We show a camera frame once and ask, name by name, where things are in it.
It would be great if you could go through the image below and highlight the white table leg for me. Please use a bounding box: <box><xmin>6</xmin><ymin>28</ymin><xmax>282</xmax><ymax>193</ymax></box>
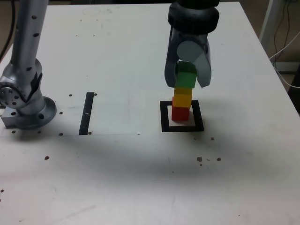
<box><xmin>259</xmin><ymin>0</ymin><xmax>282</xmax><ymax>54</ymax></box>

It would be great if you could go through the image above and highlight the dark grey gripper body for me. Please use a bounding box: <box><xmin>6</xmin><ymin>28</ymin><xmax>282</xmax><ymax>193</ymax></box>
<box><xmin>174</xmin><ymin>30</ymin><xmax>209</xmax><ymax>48</ymax></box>

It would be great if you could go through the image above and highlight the green cube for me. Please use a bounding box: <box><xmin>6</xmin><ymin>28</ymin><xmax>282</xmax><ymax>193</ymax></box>
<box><xmin>175</xmin><ymin>61</ymin><xmax>197</xmax><ymax>89</ymax></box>

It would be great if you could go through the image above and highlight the red cube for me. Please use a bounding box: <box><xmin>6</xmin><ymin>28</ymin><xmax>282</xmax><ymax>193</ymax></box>
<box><xmin>171</xmin><ymin>96</ymin><xmax>190</xmax><ymax>122</ymax></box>

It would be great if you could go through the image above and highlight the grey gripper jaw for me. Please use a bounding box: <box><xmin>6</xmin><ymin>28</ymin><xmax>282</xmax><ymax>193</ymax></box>
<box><xmin>164</xmin><ymin>26</ymin><xmax>180</xmax><ymax>88</ymax></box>
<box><xmin>177</xmin><ymin>40</ymin><xmax>212</xmax><ymax>89</ymax></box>

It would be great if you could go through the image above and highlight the white background cable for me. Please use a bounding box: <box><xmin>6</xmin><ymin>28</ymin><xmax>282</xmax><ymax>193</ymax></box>
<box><xmin>269</xmin><ymin>31</ymin><xmax>300</xmax><ymax>89</ymax></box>

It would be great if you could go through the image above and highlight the yellow cube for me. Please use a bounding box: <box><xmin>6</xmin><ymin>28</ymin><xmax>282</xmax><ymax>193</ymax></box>
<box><xmin>173</xmin><ymin>86</ymin><xmax>193</xmax><ymax>107</ymax></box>

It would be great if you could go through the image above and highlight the thin black background cable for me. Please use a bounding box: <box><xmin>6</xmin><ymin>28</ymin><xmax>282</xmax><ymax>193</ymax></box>
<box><xmin>273</xmin><ymin>0</ymin><xmax>287</xmax><ymax>54</ymax></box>
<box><xmin>285</xmin><ymin>0</ymin><xmax>296</xmax><ymax>47</ymax></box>

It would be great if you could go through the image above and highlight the black tape square outline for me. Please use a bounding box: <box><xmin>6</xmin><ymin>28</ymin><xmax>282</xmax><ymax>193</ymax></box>
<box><xmin>159</xmin><ymin>100</ymin><xmax>205</xmax><ymax>133</ymax></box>

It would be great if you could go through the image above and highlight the black tape strip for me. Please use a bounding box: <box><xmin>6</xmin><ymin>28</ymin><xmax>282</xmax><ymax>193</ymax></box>
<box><xmin>78</xmin><ymin>92</ymin><xmax>95</xmax><ymax>136</ymax></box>

